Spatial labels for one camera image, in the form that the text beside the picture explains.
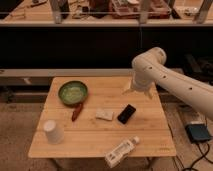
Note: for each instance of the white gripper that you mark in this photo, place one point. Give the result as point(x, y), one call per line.
point(140, 85)

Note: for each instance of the black eraser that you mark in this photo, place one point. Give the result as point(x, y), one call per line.
point(125, 115)

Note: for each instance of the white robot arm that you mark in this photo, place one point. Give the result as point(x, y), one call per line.
point(148, 68)

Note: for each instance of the white sponge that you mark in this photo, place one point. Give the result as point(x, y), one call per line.
point(104, 114)

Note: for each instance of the red chili pepper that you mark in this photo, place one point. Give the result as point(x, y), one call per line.
point(77, 111)

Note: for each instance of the wooden table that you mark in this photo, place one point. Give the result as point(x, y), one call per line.
point(89, 137)

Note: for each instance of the green bowl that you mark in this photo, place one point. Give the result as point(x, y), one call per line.
point(73, 92)

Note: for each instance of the white plastic bottle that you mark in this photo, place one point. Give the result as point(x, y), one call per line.
point(121, 151)

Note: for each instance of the blue foot pedal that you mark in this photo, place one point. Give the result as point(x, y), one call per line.
point(197, 133)

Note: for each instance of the white upside-down cup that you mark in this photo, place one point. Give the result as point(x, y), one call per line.
point(54, 131)

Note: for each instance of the wooden shelf with clutter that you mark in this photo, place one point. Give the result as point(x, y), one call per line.
point(107, 13)

